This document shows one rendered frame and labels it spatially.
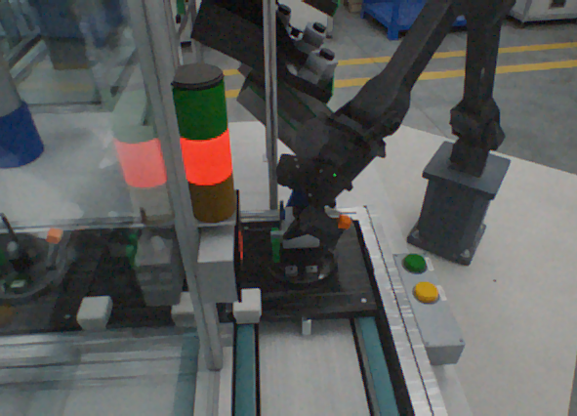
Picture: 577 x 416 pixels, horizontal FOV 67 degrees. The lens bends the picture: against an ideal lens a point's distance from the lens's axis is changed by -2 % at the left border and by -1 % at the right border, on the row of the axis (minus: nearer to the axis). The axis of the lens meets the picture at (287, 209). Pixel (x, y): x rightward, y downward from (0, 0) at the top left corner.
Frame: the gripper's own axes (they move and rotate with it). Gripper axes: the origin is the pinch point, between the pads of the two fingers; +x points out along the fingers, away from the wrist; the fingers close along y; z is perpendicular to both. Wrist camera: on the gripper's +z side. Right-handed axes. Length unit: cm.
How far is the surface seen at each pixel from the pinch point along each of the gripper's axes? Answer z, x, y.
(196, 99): 27.4, -19.8, 21.5
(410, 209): -38.5, -0.5, -26.7
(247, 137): -5, 24, -65
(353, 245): -16.1, 2.1, -3.6
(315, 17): -94, 39, -412
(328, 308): -10.5, 6.2, 11.0
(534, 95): -240, -41, -266
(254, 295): 0.6, 11.8, 9.2
